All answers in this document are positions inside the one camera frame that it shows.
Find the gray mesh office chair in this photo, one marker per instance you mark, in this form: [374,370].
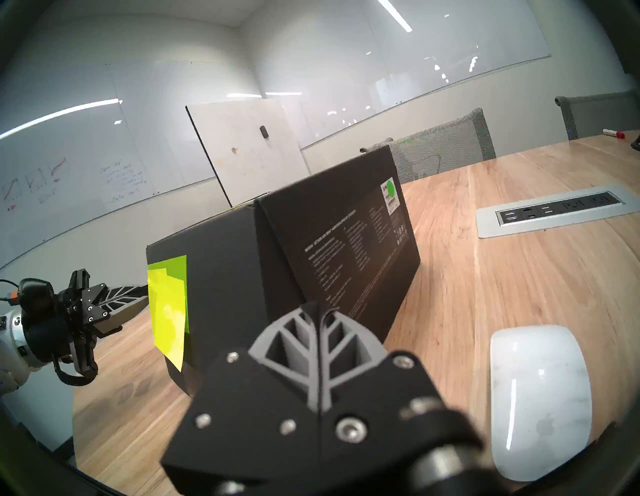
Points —
[445,145]

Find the black cardboard box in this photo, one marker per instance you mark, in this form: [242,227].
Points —
[235,280]

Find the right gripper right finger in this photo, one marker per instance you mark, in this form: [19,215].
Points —
[380,395]

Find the red capped marker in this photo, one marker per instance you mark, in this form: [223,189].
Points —
[614,133]

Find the glass wall whiteboard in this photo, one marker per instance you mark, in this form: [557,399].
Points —
[400,60]

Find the lime green sticky note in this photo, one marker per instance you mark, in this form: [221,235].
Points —
[177,265]

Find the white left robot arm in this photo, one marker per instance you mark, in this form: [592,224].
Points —
[7,360]

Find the white computer mouse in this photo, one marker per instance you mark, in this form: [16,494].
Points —
[540,400]

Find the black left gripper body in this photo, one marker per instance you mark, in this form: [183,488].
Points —
[45,327]

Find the gray plain-back office chair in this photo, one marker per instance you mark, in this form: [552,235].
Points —
[600,112]

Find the rolling whiteboard on stand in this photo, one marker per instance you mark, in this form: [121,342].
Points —
[250,155]

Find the yellow sticky note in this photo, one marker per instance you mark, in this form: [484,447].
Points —
[172,340]
[156,280]

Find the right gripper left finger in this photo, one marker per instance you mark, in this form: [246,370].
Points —
[250,425]

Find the black laptop stand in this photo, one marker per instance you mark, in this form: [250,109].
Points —
[636,144]

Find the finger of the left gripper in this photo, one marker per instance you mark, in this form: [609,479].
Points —
[122,317]
[125,296]

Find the silver table power panel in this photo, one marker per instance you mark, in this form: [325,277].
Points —
[555,212]

